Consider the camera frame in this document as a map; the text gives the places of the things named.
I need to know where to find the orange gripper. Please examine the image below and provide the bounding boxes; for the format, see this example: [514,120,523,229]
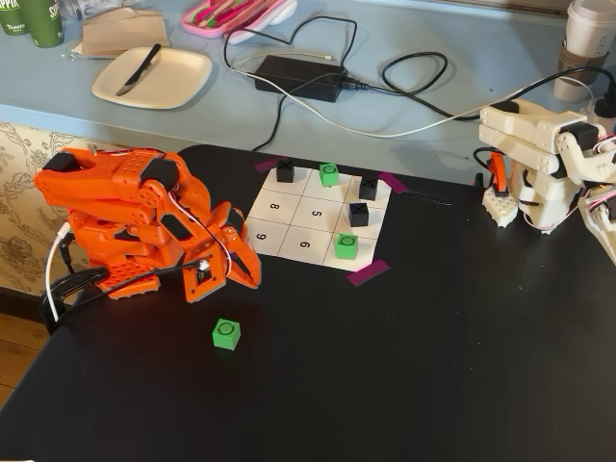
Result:
[206,201,264,290]

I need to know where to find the white leader gripper handle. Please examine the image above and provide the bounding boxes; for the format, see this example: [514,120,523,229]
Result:
[578,190,616,266]

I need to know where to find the green cube with circle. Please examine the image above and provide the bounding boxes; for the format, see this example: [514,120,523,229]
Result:
[318,162,340,188]
[212,317,242,351]
[334,232,360,261]

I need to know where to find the white numbered grid paper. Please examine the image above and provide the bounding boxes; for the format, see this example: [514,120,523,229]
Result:
[243,166,394,270]

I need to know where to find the white studded block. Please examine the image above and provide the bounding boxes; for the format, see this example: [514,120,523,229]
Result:
[483,185,520,228]

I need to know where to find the black table clamp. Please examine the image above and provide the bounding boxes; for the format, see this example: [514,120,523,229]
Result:
[38,268,110,336]

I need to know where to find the white coffee cup with sleeve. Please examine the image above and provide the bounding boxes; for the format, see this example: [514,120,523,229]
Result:
[552,0,616,103]

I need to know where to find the black power adapter brick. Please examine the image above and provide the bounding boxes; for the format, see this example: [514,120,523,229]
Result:
[253,54,348,103]

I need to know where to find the white square paper plate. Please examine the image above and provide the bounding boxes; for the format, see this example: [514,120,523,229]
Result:
[90,46,214,111]

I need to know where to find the black plastic knife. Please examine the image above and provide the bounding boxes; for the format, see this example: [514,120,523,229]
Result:
[114,42,163,96]

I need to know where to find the pink pencil case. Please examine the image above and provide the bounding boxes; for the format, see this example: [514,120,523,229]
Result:
[180,0,285,39]

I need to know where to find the brown paper napkins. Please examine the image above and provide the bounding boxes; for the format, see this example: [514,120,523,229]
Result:
[71,7,172,60]

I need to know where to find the clear plastic bottle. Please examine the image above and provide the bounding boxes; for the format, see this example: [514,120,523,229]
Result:
[61,0,127,23]

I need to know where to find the green paper cup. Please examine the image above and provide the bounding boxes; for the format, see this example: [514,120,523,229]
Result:
[0,0,33,38]
[21,0,66,49]

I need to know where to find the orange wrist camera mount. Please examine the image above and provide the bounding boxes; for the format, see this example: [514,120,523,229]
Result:
[181,249,228,304]

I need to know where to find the black camera cable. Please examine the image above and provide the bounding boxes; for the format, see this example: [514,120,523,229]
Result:
[52,264,203,323]

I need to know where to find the orange clamp handle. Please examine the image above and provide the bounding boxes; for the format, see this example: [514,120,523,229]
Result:
[488,151,509,196]

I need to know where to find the thin black adapter cable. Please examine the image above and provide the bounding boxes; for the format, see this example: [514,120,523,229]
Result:
[223,16,358,153]

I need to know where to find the white usb cable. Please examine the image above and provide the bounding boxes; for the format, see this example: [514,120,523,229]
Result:
[44,221,73,323]

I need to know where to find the long white cable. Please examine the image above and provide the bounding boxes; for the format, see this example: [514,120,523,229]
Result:
[225,51,598,141]

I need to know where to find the thick black power cable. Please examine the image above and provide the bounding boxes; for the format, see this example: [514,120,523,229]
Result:
[339,51,616,121]

